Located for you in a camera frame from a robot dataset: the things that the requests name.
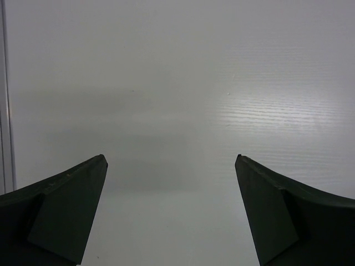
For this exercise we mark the aluminium table edge rail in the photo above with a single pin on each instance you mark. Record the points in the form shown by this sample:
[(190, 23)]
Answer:
[(8, 170)]

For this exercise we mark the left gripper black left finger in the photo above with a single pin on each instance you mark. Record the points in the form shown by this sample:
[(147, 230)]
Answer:
[(49, 222)]

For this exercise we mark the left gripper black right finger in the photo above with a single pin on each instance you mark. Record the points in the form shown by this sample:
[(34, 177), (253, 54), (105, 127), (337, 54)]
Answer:
[(292, 223)]

